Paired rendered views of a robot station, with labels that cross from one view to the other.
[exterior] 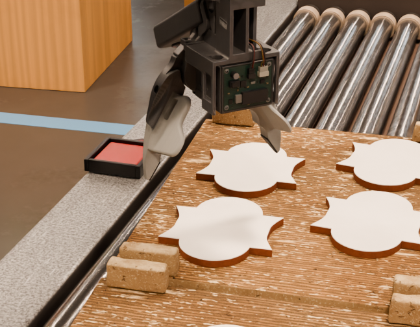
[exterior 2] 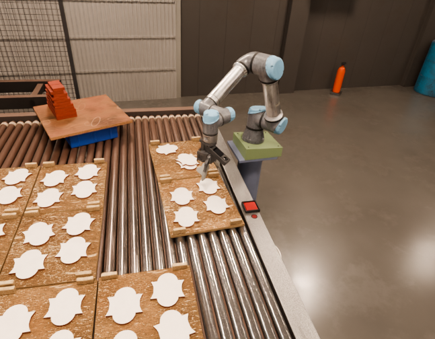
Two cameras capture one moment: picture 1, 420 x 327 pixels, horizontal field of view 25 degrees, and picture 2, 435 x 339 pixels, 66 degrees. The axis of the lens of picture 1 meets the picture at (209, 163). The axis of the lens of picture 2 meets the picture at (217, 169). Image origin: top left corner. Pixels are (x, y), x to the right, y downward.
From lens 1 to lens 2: 2.32 m
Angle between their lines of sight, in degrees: 114
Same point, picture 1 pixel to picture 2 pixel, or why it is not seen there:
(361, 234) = (181, 191)
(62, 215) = (244, 189)
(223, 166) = (221, 202)
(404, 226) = (175, 195)
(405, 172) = (181, 212)
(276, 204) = (204, 197)
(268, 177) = (210, 201)
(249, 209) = (206, 191)
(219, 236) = (206, 183)
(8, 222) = not seen: outside the picture
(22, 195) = not seen: outside the picture
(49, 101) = not seen: outside the picture
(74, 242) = (234, 184)
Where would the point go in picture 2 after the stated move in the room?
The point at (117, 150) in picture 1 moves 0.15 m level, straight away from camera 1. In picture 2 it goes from (253, 206) to (273, 223)
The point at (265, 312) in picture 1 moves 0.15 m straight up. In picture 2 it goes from (189, 174) to (189, 151)
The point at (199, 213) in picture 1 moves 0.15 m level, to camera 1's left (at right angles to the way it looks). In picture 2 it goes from (214, 187) to (238, 180)
